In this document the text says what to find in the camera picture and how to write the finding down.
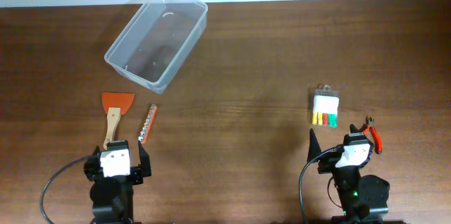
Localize red black cutting pliers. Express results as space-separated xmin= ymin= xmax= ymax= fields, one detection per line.
xmin=358 ymin=116 xmax=383 ymax=154

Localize orange socket rail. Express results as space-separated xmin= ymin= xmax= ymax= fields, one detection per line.
xmin=137 ymin=104 xmax=158 ymax=144

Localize clear case of coloured bits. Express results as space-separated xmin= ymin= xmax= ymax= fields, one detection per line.
xmin=311 ymin=85 xmax=340 ymax=127

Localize clear plastic container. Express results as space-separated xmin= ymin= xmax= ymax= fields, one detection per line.
xmin=104 ymin=0 xmax=208 ymax=94

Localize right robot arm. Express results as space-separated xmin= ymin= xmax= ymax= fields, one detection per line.
xmin=307 ymin=125 xmax=390 ymax=223

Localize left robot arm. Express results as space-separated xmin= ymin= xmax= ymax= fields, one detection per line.
xmin=83 ymin=140 xmax=152 ymax=224

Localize orange scraper wooden handle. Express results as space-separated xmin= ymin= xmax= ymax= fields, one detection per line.
xmin=101 ymin=92 xmax=135 ymax=149

